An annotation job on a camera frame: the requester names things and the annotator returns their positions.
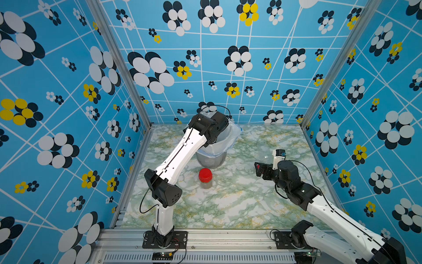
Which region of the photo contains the red lid jar left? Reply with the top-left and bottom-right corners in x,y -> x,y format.
198,168 -> 213,189

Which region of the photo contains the left circuit board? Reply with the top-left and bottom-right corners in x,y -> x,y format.
152,251 -> 174,263

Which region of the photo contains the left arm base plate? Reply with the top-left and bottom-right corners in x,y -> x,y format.
142,231 -> 189,249

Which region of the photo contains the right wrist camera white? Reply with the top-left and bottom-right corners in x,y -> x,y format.
273,149 -> 286,170

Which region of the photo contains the left aluminium corner post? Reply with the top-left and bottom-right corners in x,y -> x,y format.
85,0 -> 153,130

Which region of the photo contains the right aluminium corner post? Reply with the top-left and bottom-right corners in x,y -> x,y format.
300,0 -> 383,131

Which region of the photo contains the white plastic bin liner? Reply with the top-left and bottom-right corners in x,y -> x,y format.
197,119 -> 242,158

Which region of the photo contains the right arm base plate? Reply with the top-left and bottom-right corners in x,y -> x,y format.
270,231 -> 314,251

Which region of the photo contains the black cable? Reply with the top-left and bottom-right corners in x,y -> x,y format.
289,159 -> 325,199
214,104 -> 232,119

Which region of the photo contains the aluminium front rail frame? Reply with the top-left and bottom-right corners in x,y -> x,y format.
88,228 -> 378,264

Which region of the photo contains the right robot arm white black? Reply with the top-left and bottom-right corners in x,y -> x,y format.
255,160 -> 407,264

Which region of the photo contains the circuit board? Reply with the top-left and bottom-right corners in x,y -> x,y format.
295,251 -> 322,264
152,251 -> 174,263

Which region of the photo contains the aluminium corner post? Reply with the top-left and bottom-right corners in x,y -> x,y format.
85,0 -> 153,130
300,0 -> 383,131

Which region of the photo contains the right black cable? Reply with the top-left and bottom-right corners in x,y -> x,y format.
289,159 -> 325,199

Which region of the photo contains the right circuit board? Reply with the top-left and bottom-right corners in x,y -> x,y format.
295,251 -> 322,264

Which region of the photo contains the left black cable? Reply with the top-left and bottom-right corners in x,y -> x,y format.
214,104 -> 232,119

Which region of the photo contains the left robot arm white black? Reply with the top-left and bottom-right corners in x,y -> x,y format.
144,112 -> 229,248

